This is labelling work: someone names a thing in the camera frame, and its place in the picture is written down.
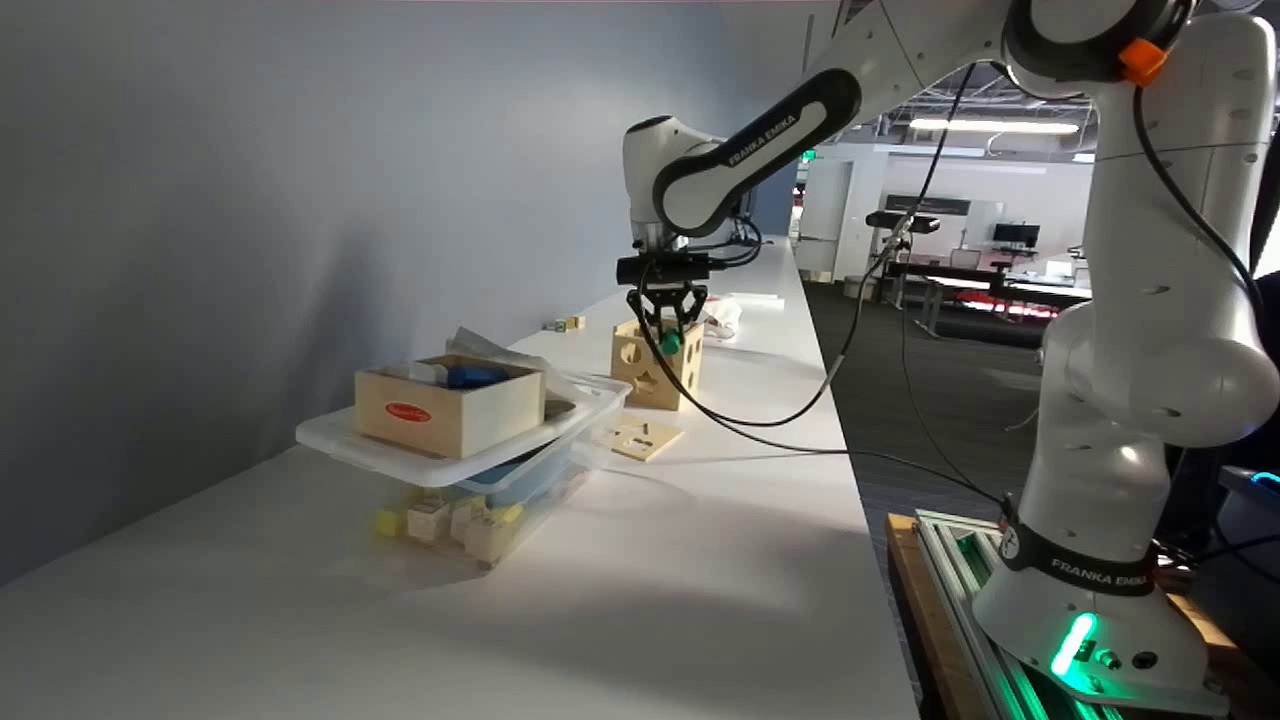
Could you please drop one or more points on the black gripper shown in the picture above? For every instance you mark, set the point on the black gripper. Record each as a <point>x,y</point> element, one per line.
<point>661,269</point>

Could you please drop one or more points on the small green cube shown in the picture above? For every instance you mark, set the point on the small green cube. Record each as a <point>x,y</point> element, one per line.
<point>670,342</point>

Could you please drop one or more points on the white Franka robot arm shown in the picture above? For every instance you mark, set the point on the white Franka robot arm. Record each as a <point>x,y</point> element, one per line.
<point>1163,334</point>

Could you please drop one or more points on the wooden shape sorter cube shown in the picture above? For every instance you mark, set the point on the wooden shape sorter cube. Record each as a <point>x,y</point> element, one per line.
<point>641,383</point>

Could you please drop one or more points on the small wooden block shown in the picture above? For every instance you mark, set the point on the small wooden block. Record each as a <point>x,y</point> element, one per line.
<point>571,323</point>

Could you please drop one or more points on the flat wooden sorter lid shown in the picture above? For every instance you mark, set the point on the flat wooden sorter lid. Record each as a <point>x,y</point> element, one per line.
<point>644,439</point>

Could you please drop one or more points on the white plastic bin lid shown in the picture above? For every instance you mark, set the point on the white plastic bin lid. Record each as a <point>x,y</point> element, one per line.
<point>575,401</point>

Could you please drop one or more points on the crumpled clear plastic bag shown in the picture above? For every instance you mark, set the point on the crumpled clear plastic bag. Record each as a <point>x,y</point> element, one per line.
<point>480,352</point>

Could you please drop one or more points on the small cardboard box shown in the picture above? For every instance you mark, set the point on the small cardboard box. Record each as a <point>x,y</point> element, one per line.
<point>451,405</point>

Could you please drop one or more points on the clear plastic bin of blocks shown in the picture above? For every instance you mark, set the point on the clear plastic bin of blocks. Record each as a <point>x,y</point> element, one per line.
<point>493,512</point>

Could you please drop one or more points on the background workbench with equipment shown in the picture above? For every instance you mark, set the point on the background workbench with equipment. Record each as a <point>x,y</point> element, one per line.
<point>1002,287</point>

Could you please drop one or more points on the yellow toy block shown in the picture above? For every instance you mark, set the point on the yellow toy block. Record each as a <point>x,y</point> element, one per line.
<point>385,524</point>

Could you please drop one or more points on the background computer monitor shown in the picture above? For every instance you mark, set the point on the background computer monitor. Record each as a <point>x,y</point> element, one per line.
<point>1014,232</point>

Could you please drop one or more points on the robot base mounting frame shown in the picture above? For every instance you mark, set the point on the robot base mounting frame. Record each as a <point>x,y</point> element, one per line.
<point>932,625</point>

